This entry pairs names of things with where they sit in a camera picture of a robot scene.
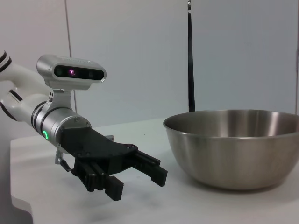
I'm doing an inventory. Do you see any silver left camera bracket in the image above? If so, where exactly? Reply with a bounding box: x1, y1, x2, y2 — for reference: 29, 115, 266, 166
45, 88, 72, 111

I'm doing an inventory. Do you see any black vertical wall strip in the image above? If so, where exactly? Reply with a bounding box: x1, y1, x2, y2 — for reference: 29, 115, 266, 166
186, 0, 196, 113

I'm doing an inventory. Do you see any stainless steel bowl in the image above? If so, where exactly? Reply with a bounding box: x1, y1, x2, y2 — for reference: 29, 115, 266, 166
163, 109, 299, 191

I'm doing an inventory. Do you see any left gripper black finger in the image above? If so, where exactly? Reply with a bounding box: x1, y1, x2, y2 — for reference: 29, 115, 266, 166
71, 159, 124, 202
123, 150, 168, 188

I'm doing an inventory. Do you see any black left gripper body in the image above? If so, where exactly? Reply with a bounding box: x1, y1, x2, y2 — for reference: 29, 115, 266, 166
58, 126, 139, 176

